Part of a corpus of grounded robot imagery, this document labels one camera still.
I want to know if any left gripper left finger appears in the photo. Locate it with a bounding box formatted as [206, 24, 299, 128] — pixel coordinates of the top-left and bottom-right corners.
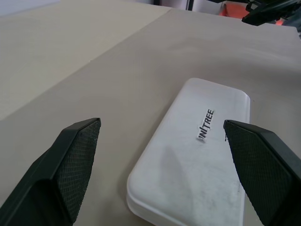
[0, 117, 102, 226]

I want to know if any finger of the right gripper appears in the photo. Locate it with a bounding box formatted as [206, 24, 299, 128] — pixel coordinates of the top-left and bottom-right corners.
[241, 6, 286, 26]

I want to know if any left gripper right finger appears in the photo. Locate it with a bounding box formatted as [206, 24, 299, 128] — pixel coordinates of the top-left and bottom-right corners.
[222, 119, 301, 226]

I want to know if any white plastic pencil case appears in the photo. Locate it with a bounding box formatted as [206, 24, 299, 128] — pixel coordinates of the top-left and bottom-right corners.
[126, 77, 251, 226]

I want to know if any red background object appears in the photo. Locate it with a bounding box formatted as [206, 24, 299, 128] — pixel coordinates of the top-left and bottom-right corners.
[222, 2, 247, 18]

